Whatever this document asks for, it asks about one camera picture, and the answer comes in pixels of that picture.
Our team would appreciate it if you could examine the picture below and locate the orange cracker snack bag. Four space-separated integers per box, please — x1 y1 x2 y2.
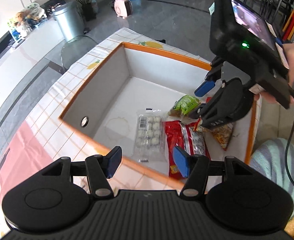
193 120 234 151

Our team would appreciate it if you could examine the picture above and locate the orange storage box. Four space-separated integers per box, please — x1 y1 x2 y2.
59 42 258 190

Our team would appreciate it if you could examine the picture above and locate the teddy bear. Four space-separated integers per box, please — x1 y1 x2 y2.
14 10 38 37

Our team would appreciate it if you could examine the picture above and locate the red snack bag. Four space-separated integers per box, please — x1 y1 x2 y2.
164 120 210 180

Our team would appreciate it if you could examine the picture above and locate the white tv console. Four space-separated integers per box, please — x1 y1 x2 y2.
0 19 63 107

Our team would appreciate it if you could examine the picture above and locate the clear white balls packet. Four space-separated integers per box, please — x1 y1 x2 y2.
133 108 165 164

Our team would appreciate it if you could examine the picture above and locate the pink space heater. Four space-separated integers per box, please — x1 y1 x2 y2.
114 0 133 19

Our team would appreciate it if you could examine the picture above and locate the silver trash can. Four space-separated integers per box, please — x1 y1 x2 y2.
53 2 85 42

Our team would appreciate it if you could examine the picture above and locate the green snack packet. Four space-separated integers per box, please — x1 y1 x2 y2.
167 95 200 118

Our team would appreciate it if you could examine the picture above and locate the hand holding right gripper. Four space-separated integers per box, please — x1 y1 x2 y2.
252 35 294 105

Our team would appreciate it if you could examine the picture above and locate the pink checkered table mat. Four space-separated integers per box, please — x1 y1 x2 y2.
0 28 209 205

